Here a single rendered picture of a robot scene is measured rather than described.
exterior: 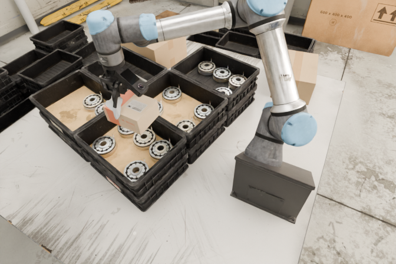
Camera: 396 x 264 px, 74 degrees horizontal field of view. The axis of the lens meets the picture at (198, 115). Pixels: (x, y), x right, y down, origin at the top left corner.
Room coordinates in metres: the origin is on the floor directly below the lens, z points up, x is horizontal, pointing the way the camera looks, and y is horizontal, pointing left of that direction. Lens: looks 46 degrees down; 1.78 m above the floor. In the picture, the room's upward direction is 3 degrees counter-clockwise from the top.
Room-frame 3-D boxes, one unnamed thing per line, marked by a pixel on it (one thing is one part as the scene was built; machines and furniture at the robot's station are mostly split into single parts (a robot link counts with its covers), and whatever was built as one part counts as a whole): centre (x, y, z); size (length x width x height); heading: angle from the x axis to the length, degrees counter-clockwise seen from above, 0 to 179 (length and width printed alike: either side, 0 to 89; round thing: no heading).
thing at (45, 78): (1.78, 1.15, 0.37); 0.40 x 0.30 x 0.45; 149
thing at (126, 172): (0.60, 0.26, 0.86); 0.10 x 0.10 x 0.01
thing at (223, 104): (0.95, 0.10, 0.92); 0.40 x 0.30 x 0.02; 49
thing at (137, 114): (0.71, 0.25, 1.09); 0.16 x 0.12 x 0.07; 59
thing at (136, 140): (0.77, 0.25, 0.86); 0.10 x 0.10 x 0.01
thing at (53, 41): (2.33, 1.28, 0.37); 0.40 x 0.30 x 0.45; 149
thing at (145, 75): (1.21, 0.40, 0.87); 0.40 x 0.30 x 0.11; 49
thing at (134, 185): (0.72, 0.29, 0.92); 0.40 x 0.30 x 0.02; 49
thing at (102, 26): (0.73, 0.26, 1.40); 0.09 x 0.08 x 0.11; 100
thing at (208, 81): (1.17, -0.10, 0.87); 0.40 x 0.30 x 0.11; 49
